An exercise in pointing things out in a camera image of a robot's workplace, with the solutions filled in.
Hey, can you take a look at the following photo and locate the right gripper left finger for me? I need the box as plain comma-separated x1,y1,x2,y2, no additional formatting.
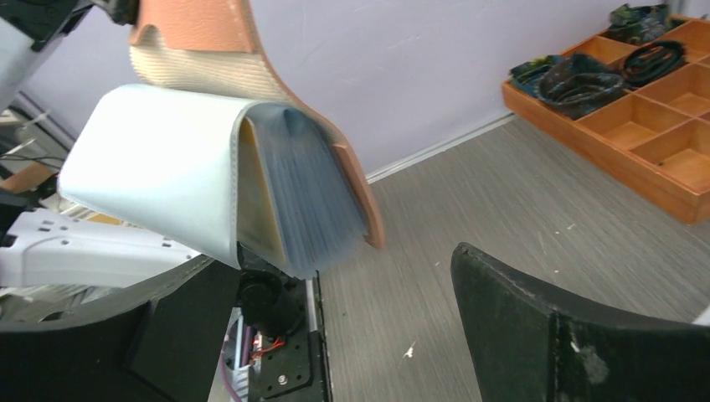
1,256,240,401

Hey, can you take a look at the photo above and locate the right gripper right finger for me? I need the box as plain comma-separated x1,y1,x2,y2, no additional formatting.
450,243,709,401

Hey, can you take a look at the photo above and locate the pink leather card holder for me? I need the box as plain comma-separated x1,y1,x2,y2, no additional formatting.
58,1,385,279

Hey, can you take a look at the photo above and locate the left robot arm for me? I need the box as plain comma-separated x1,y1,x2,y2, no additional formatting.
1,1,302,352

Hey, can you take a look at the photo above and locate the orange compartment tray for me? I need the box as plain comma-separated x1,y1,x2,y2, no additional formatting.
502,17,709,224

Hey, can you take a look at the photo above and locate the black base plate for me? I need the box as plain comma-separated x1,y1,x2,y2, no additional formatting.
215,271,332,401

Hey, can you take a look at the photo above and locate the black coiled strap large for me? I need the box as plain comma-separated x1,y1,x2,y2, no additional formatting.
537,53,626,120

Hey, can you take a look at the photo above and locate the green patterned strap lower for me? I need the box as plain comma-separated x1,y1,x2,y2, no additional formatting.
509,54,564,98

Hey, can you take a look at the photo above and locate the green patterned strap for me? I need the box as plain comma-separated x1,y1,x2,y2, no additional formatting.
509,54,564,98
605,4,678,45

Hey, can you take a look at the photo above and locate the black coiled strap small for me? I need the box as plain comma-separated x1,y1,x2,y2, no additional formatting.
620,40,687,88

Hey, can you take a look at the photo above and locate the green patterned strap upper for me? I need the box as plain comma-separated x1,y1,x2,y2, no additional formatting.
605,4,678,45

